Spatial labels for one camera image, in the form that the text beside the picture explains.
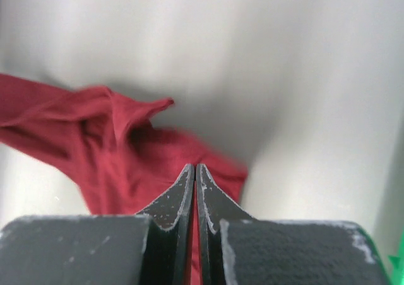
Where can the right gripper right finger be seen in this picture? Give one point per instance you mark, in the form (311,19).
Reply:
(236,248)

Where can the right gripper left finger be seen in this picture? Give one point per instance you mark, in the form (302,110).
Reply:
(150,247)

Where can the dark red t shirt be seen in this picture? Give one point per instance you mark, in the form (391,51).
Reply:
(105,143)

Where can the green plastic bin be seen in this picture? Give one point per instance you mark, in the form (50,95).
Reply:
(396,266)

